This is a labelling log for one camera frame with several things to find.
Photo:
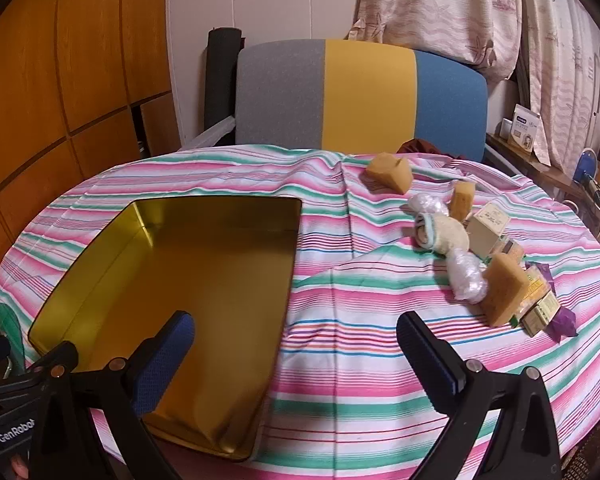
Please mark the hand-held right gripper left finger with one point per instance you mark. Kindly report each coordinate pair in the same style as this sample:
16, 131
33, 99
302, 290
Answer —
165, 360

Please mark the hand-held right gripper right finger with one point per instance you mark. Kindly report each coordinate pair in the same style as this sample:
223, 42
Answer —
430, 360

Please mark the gold tin box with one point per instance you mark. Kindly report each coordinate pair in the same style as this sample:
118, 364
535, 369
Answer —
205, 285

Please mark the pale green printed box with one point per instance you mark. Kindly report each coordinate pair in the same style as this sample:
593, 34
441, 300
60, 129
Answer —
541, 316

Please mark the beige soap box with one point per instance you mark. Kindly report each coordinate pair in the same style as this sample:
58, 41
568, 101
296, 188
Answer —
485, 232

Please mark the purple packet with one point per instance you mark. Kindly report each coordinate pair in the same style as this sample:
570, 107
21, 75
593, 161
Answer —
565, 322

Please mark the striped tablecloth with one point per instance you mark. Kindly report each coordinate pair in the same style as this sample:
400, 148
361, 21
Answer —
360, 320

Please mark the small brown box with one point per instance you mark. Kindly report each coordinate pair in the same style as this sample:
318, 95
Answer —
511, 248

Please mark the small yellow sponge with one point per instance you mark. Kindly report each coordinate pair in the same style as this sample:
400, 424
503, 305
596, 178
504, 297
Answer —
463, 200

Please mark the brown cloth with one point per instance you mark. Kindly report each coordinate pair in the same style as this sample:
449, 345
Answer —
420, 147

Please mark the wooden shelf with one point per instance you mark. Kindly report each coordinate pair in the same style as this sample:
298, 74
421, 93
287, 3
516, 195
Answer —
555, 172

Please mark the white box with portrait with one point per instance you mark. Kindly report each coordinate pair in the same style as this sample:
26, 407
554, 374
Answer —
522, 130

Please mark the blue round object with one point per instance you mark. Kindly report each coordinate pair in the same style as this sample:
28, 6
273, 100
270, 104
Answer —
586, 165

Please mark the grey yellow blue chair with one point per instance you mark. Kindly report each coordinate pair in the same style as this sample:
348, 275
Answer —
365, 95

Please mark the wooden cabinet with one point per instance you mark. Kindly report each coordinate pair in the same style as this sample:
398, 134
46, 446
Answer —
55, 85

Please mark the pink patterned curtain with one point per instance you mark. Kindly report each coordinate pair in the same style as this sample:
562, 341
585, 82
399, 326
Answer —
430, 5

